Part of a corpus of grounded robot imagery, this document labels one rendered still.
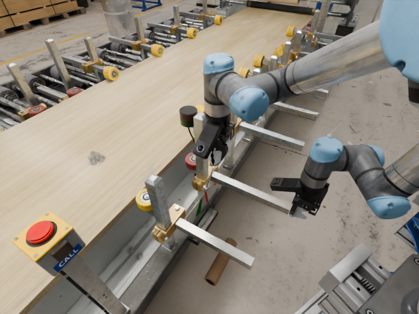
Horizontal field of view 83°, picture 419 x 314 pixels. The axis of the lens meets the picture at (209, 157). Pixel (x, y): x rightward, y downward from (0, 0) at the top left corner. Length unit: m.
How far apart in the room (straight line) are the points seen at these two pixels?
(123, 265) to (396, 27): 1.06
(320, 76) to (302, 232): 1.53
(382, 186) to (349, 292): 0.26
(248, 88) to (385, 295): 0.52
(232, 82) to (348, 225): 1.72
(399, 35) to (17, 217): 1.04
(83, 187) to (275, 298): 1.26
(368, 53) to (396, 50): 0.20
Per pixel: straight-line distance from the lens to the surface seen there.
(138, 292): 0.96
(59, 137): 1.30
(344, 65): 0.49
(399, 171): 0.67
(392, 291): 0.70
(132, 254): 1.11
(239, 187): 0.95
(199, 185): 0.94
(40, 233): 0.50
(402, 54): 0.26
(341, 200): 2.24
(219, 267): 1.63
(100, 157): 1.08
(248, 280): 1.70
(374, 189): 0.69
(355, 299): 0.72
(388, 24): 0.27
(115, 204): 0.91
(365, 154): 0.76
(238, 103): 0.51
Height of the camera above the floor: 1.60
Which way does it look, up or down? 44 degrees down
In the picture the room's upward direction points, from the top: straight up
